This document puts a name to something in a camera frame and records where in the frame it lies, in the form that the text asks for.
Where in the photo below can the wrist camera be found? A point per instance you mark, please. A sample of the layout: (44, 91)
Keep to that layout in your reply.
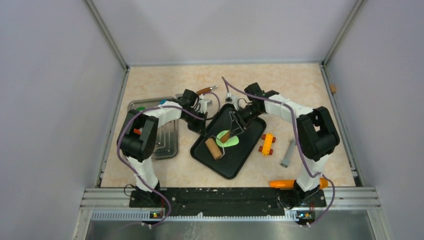
(232, 99)
(203, 104)

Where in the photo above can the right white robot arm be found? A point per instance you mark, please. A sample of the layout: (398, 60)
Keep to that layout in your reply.
(314, 130)

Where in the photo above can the yellow toy brick car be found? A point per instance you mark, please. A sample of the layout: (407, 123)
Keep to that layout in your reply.
(268, 140)

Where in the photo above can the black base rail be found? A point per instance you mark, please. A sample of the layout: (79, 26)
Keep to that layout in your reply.
(224, 201)

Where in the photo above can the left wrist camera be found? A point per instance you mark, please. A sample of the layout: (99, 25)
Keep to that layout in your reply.
(203, 104)

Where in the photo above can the black baking tray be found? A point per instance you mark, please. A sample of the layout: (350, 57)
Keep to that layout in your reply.
(235, 156)

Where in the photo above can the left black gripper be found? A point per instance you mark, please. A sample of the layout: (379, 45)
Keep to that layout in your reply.
(200, 128)

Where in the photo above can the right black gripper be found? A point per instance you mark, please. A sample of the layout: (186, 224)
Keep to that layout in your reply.
(239, 117)

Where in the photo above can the wooden dough roller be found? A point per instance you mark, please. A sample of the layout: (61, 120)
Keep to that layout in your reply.
(216, 145)

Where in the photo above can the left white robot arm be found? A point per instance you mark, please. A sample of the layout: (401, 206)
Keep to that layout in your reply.
(137, 138)

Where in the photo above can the metal scraper wooden handle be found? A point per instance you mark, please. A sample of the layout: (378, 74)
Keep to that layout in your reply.
(205, 90)

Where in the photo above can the grey plastic bolt toy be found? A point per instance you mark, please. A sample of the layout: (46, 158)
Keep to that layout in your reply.
(286, 160)

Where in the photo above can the green dough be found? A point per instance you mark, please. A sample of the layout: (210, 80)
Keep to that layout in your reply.
(233, 141)

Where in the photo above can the silver metal tray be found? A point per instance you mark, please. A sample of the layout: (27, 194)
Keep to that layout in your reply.
(167, 139)

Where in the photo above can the small wooden cork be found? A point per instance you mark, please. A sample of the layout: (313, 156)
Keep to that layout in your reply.
(332, 88)

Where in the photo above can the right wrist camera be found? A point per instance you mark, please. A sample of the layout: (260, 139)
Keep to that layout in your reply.
(232, 99)

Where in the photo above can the orange dough disc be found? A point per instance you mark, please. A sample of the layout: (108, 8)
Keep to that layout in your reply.
(137, 131)

